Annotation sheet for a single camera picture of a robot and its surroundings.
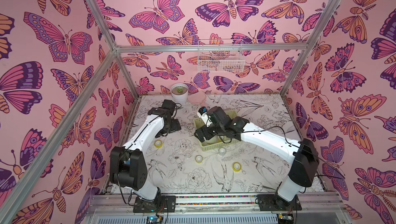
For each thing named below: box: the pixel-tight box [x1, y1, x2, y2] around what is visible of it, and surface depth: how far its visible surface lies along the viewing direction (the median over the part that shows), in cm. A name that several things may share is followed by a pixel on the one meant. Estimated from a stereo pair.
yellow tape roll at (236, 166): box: [232, 161, 242, 173], surface depth 87 cm
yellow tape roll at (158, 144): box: [154, 139, 163, 149], surface depth 96 cm
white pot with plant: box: [170, 82, 189, 105], surface depth 114 cm
